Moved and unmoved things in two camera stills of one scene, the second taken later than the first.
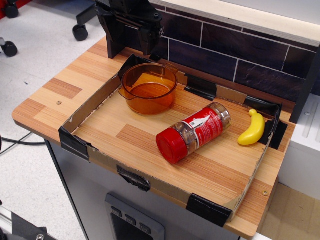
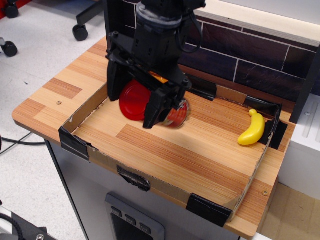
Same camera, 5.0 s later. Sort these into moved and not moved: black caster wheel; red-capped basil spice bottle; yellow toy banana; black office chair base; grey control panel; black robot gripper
Moved: black robot gripper; red-capped basil spice bottle
Not moved: yellow toy banana; black office chair base; black caster wheel; grey control panel
